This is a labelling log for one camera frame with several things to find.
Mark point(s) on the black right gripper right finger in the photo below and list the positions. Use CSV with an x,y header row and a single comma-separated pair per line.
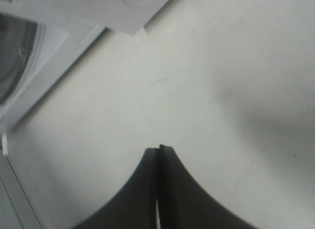
x,y
184,204

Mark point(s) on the white microwave oven body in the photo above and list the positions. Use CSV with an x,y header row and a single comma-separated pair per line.
x,y
65,29

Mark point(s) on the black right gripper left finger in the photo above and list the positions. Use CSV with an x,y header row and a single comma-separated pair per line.
x,y
134,205

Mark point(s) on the glass microwave turntable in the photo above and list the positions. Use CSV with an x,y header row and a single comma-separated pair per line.
x,y
17,38

